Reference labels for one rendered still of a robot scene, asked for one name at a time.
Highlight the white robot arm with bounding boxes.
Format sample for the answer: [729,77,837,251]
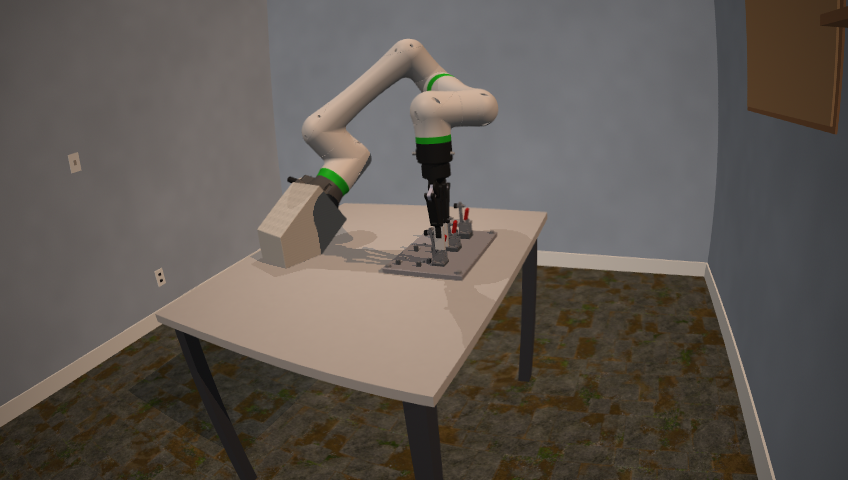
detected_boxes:
[287,39,498,207]

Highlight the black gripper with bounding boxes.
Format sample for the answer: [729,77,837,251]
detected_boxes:
[421,162,451,250]

